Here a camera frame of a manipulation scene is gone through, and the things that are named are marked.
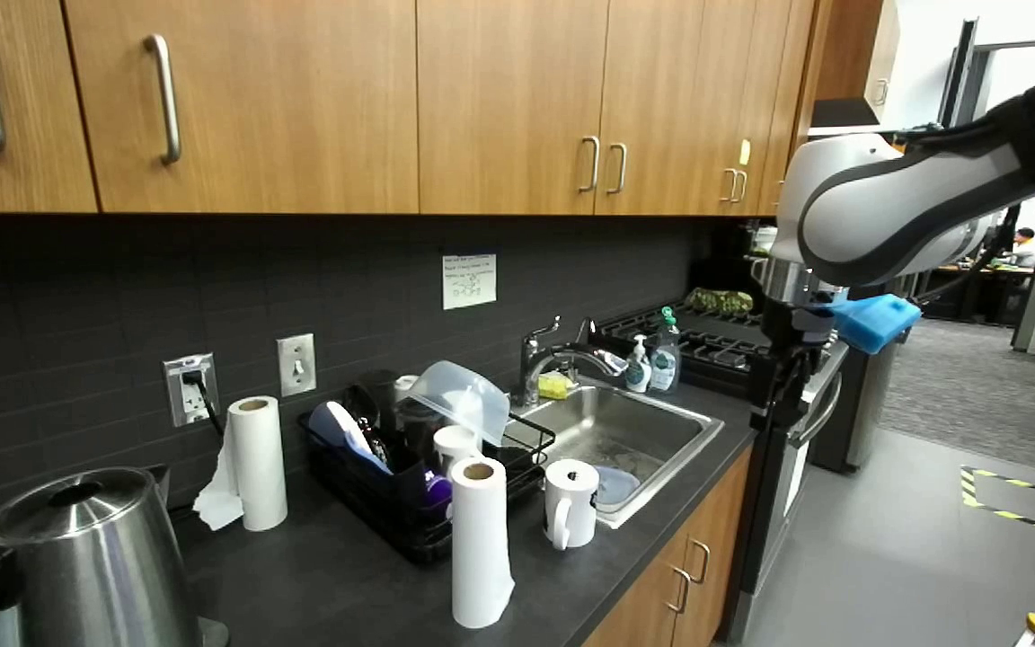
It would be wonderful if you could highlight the clear plastic container lid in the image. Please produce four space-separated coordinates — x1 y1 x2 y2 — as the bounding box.
410 359 509 444

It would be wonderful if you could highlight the white cup in basket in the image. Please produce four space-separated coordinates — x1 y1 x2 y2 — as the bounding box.
433 423 482 471

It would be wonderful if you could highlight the white paper towel roll front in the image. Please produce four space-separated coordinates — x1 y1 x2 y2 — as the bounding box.
448 455 515 629

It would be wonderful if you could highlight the clear green-cap dish soap bottle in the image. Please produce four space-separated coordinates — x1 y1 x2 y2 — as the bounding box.
649 305 684 393

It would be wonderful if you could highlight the stainless dishwasher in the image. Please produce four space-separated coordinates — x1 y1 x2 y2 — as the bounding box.
724 338 847 642

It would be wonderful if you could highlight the white paper towel roll back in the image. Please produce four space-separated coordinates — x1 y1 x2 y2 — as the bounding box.
189 394 289 531

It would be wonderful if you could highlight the white paper towel roll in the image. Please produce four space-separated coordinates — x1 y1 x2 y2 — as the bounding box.
448 455 515 629
189 394 289 531

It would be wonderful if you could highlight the black dish drying basket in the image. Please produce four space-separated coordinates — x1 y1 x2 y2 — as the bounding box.
297 371 562 567

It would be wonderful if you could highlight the white paper wall notice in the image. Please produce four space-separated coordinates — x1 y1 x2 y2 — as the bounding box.
442 255 495 308

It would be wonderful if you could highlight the stainless steel electric kettle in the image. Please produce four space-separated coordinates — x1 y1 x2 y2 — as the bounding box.
0 467 203 647

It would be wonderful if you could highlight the chrome kitchen faucet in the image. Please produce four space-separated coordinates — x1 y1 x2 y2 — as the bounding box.
519 316 615 405

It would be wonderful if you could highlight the yellow sponge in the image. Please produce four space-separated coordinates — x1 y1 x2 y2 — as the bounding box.
537 372 574 404

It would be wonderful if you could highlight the blue plate in sink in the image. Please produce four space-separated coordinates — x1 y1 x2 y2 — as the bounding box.
593 464 639 510

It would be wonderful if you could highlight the white mug black print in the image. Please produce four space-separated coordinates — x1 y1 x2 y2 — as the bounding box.
543 459 599 550

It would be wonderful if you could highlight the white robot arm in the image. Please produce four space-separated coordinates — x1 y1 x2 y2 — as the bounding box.
772 86 1035 286

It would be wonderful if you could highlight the stainless steel sink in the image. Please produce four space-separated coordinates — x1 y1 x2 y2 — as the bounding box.
505 381 724 529

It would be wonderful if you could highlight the white wall power outlet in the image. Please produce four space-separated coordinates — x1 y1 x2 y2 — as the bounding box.
161 351 217 426

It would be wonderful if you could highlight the white soap dispenser bottle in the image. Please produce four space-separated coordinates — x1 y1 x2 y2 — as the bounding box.
626 333 649 393

